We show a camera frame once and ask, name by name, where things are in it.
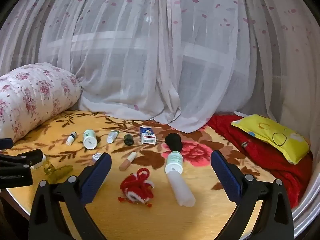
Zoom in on large white green-label bottle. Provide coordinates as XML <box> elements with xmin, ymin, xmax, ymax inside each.
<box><xmin>164</xmin><ymin>151</ymin><xmax>196</xmax><ymax>207</ymax></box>

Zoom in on small white container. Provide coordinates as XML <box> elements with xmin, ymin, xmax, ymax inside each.
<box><xmin>30</xmin><ymin>154</ymin><xmax>47</xmax><ymax>169</ymax></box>

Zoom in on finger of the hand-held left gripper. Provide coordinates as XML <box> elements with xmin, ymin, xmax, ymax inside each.
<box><xmin>0</xmin><ymin>138</ymin><xmax>14</xmax><ymax>151</ymax></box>
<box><xmin>0</xmin><ymin>149</ymin><xmax>44</xmax><ymax>170</ymax></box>

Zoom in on black fuzzy sock ball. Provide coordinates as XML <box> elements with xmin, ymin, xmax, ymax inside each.
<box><xmin>165</xmin><ymin>133</ymin><xmax>186</xmax><ymax>152</ymax></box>

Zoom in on blue white cardboard box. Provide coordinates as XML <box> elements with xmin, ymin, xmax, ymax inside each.
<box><xmin>139</xmin><ymin>126</ymin><xmax>157</xmax><ymax>145</ymax></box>

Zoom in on red knit blanket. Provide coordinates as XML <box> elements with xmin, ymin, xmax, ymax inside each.
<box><xmin>206</xmin><ymin>114</ymin><xmax>313</xmax><ymax>208</ymax></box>

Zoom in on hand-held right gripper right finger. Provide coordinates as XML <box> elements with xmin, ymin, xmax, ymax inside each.
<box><xmin>211</xmin><ymin>150</ymin><xmax>294</xmax><ymax>240</ymax></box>

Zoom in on yellow-green plastic clip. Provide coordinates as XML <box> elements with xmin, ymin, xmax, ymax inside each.
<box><xmin>43</xmin><ymin>161</ymin><xmax>74</xmax><ymax>184</ymax></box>

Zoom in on white bed frame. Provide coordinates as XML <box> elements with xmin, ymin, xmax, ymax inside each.
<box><xmin>291</xmin><ymin>152</ymin><xmax>320</xmax><ymax>233</ymax></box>

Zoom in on yellow patterned small pillow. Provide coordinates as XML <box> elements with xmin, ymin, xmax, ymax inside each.
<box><xmin>230</xmin><ymin>114</ymin><xmax>311</xmax><ymax>165</ymax></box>

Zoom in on white green-label jar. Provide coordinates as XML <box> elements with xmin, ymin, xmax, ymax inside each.
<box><xmin>83</xmin><ymin>129</ymin><xmax>98</xmax><ymax>150</ymax></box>

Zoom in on white sheer petal-print curtain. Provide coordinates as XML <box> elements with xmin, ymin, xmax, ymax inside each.
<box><xmin>0</xmin><ymin>0</ymin><xmax>320</xmax><ymax>134</ymax></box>

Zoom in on pink floral white pillow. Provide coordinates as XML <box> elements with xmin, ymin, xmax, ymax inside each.
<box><xmin>0</xmin><ymin>62</ymin><xmax>82</xmax><ymax>143</ymax></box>

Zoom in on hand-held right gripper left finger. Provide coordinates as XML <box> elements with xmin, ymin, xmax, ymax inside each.
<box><xmin>28</xmin><ymin>152</ymin><xmax>112</xmax><ymax>240</ymax></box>

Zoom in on red white yarn ornament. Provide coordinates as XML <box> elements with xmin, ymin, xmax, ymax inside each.
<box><xmin>118</xmin><ymin>168</ymin><xmax>155</xmax><ymax>207</ymax></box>

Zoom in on small white black-band bottle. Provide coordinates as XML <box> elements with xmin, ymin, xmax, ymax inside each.
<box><xmin>66</xmin><ymin>131</ymin><xmax>77</xmax><ymax>146</ymax></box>

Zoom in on beige concealer tube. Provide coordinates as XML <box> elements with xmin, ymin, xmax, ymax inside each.
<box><xmin>119</xmin><ymin>151</ymin><xmax>137</xmax><ymax>172</ymax></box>

